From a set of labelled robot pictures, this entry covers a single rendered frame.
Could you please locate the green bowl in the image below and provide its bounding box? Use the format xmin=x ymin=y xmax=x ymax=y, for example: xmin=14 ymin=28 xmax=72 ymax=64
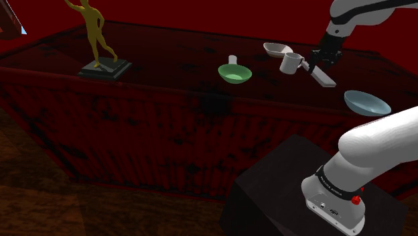
xmin=217 ymin=63 xmax=253 ymax=84

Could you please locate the dark robot stand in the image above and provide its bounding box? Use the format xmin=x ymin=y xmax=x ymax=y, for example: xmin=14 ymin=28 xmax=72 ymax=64
xmin=218 ymin=133 xmax=410 ymax=236

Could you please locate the white mug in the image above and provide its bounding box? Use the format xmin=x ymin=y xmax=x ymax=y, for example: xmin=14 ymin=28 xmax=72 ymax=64
xmin=279 ymin=52 xmax=304 ymax=76

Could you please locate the dark red chest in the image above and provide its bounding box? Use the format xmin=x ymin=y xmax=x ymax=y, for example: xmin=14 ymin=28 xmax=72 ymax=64
xmin=0 ymin=20 xmax=418 ymax=202

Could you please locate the yellow figure on dark base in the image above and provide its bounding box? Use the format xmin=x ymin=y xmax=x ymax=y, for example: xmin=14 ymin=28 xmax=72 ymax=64
xmin=64 ymin=0 xmax=133 ymax=81

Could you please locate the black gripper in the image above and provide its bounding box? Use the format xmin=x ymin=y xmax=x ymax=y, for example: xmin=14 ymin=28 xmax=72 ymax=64
xmin=308 ymin=31 xmax=347 ymax=74

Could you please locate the pale blue bowl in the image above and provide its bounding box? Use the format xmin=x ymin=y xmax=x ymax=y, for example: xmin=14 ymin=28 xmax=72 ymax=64
xmin=343 ymin=89 xmax=392 ymax=117

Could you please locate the large white spoon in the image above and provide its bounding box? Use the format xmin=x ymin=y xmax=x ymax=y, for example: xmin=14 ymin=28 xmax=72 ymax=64
xmin=263 ymin=42 xmax=338 ymax=89

